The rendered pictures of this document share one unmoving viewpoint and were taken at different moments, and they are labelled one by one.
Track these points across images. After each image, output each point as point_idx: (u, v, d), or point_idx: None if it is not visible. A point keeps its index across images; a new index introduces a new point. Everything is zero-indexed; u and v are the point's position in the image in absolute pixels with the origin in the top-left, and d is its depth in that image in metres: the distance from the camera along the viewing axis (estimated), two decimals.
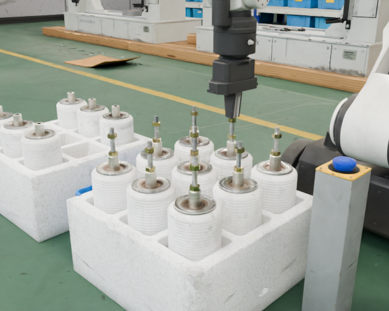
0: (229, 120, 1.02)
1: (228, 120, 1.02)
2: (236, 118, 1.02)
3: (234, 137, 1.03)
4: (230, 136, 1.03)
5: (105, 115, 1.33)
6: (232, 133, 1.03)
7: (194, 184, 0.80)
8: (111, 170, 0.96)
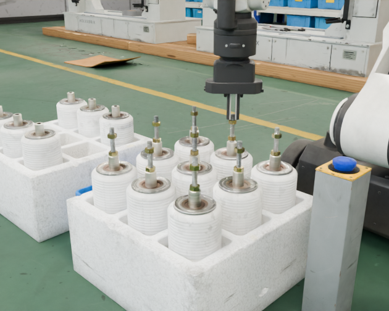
0: (231, 120, 1.03)
1: (232, 120, 1.03)
2: (230, 120, 1.01)
3: (228, 138, 1.04)
4: (230, 136, 1.04)
5: (105, 115, 1.33)
6: (230, 134, 1.03)
7: (194, 184, 0.80)
8: (111, 170, 0.96)
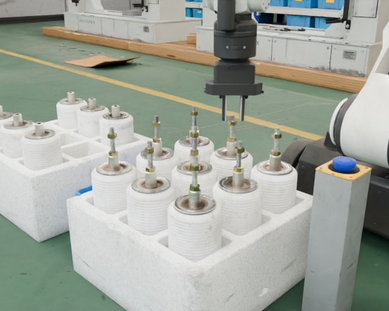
0: (233, 121, 1.03)
1: (233, 121, 1.03)
2: (229, 121, 1.02)
3: (228, 139, 1.04)
4: None
5: (105, 115, 1.33)
6: (230, 135, 1.04)
7: (194, 184, 0.80)
8: (111, 170, 0.96)
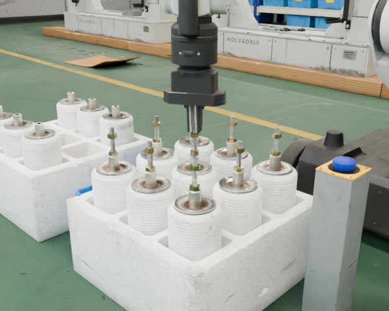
0: (233, 121, 1.03)
1: (234, 122, 1.03)
2: (228, 122, 1.02)
3: (228, 139, 1.04)
4: None
5: (105, 115, 1.33)
6: (230, 136, 1.04)
7: (194, 184, 0.80)
8: (111, 170, 0.96)
